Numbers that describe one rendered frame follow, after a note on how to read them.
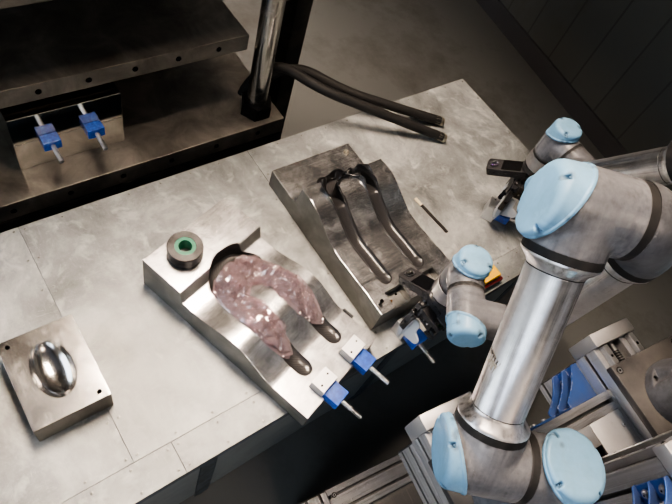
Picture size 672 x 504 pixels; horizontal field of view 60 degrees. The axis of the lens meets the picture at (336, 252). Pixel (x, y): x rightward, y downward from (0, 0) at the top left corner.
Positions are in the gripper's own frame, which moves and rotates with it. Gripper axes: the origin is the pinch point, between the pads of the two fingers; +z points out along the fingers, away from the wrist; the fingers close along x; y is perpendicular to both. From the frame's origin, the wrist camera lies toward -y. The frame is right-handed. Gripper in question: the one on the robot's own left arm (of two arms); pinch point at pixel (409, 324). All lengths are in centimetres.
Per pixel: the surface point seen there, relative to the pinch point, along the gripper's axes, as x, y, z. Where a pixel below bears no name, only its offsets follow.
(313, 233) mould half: -6.4, -33.2, 0.0
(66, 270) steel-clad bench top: -62, -54, 5
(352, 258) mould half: -3.9, -20.9, -3.7
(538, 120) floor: 204, -74, 85
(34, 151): -56, -86, 1
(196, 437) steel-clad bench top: -56, -4, 5
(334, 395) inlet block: -27.9, 4.8, -2.3
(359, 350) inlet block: -17.2, -0.4, -3.6
